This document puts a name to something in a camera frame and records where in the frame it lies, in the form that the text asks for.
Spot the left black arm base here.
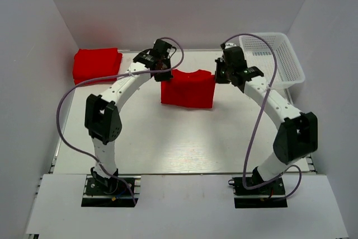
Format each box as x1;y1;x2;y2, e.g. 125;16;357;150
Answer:
81;176;135;208

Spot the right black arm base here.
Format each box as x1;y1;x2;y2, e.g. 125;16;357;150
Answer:
228;177;288;209

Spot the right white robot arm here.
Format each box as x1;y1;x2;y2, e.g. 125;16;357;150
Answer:
215;43;318;194

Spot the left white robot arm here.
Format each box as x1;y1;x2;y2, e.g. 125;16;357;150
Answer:
84;39;176;194

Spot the folded red t shirt stack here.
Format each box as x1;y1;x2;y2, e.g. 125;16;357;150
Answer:
72;48;123;85

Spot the white plastic basket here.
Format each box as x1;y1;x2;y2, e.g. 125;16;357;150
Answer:
239;32;305;90

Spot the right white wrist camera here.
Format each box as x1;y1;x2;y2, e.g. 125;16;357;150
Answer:
220;42;237;50

